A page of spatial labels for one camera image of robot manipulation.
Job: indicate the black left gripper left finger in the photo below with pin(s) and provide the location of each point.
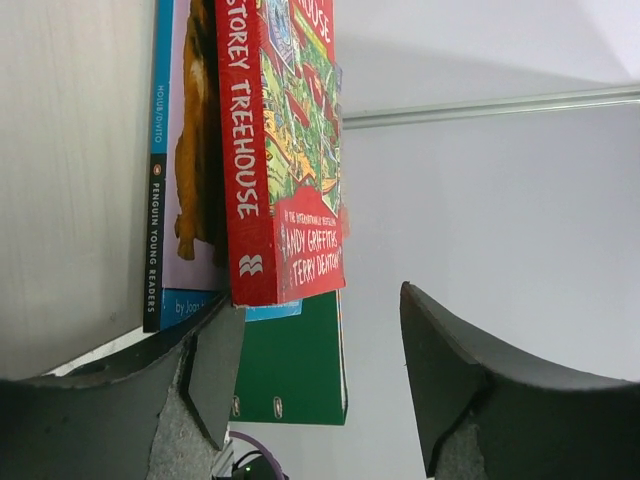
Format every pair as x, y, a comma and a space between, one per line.
158, 409

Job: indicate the green lever arch file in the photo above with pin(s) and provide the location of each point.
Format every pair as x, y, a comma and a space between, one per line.
292, 368

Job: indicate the Why Do Dogs Bark book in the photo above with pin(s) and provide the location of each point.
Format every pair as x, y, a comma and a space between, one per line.
187, 258

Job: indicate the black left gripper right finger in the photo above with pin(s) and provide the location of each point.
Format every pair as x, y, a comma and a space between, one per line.
486, 409

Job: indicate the white two-tier shelf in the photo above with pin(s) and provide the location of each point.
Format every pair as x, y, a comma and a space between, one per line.
76, 98

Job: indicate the red 13-Storey Treehouse book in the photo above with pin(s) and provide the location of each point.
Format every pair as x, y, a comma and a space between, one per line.
281, 132

